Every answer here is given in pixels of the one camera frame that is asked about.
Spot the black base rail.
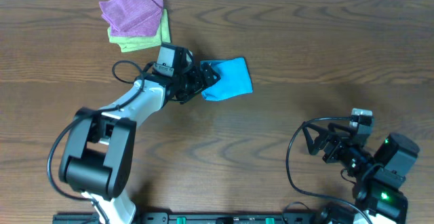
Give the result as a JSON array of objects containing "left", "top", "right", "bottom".
[{"left": 52, "top": 212, "right": 316, "bottom": 224}]

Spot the left black cable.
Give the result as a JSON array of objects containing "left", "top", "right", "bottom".
[{"left": 46, "top": 60, "right": 153, "bottom": 224}]

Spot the right black cable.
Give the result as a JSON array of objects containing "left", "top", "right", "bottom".
[{"left": 285, "top": 116, "right": 374, "bottom": 224}]

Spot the green folded cloth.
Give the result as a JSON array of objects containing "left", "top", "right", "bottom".
[{"left": 107, "top": 9, "right": 171, "bottom": 53}]

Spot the blue microfiber cloth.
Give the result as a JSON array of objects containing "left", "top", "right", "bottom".
[{"left": 201, "top": 57, "right": 253, "bottom": 101}]

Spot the black cable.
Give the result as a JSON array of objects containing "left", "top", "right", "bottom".
[
  {"left": 285, "top": 116, "right": 374, "bottom": 224},
  {"left": 46, "top": 60, "right": 153, "bottom": 224}
]

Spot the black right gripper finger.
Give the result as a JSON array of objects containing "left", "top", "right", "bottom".
[
  {"left": 302, "top": 124, "right": 331, "bottom": 155},
  {"left": 328, "top": 123, "right": 355, "bottom": 138}
]

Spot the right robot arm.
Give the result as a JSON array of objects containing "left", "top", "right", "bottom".
[{"left": 302, "top": 123, "right": 420, "bottom": 223}]

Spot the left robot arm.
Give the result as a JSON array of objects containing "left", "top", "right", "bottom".
[{"left": 49, "top": 62, "right": 221, "bottom": 223}]

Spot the purple folded cloth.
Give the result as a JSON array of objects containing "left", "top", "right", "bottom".
[{"left": 99, "top": 0, "right": 163, "bottom": 37}]

